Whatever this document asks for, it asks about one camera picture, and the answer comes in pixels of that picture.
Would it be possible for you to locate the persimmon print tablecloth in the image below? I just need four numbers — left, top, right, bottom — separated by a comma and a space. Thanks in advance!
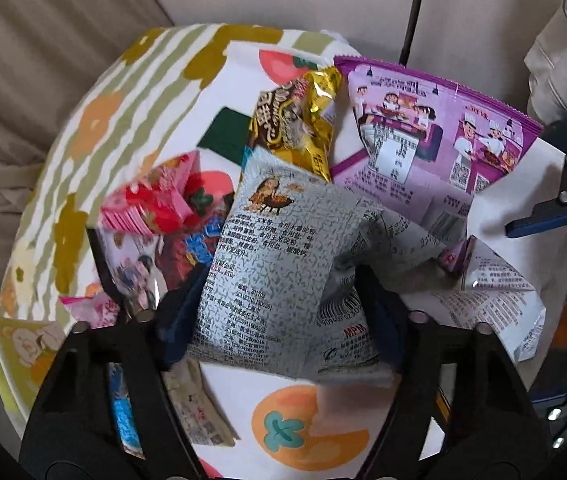
0, 25, 567, 480

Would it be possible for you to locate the cartoon girl snack packet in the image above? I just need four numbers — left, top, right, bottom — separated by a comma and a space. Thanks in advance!
96, 227, 169, 321

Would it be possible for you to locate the gold brown snack packet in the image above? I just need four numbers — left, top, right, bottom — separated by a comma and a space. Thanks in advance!
243, 66, 344, 183

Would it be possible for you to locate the grey patterned snack packet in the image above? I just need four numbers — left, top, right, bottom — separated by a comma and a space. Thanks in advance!
186, 147, 469, 388

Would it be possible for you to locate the red blue snack packet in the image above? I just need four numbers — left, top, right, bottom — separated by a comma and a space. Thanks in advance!
156, 200, 234, 286

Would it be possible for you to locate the pink strawberry snack packet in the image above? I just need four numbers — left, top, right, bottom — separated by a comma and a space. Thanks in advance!
98, 150, 204, 236

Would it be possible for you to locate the white pink-print snack packet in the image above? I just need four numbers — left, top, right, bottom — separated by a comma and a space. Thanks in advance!
433, 235, 547, 361

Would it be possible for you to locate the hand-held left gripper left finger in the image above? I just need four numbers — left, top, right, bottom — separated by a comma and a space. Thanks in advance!
18, 266, 209, 480

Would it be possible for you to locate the small purple snack packet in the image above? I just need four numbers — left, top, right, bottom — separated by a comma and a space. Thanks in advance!
438, 239, 477, 273

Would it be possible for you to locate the small pink snack packet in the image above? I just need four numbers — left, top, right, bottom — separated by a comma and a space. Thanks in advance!
60, 292, 129, 328

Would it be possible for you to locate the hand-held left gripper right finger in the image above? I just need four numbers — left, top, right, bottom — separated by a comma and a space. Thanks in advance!
355, 264, 550, 480

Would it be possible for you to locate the green bear-print box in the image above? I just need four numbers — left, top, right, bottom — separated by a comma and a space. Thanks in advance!
0, 312, 71, 426

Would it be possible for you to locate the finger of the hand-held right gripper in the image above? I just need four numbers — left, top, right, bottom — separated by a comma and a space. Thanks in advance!
506, 200, 567, 239

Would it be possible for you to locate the beige ribbed fabric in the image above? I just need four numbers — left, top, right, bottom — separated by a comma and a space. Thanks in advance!
0, 0, 174, 331

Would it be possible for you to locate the blue cream snack packet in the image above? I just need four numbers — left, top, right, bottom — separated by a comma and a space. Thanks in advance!
108, 360, 236, 458

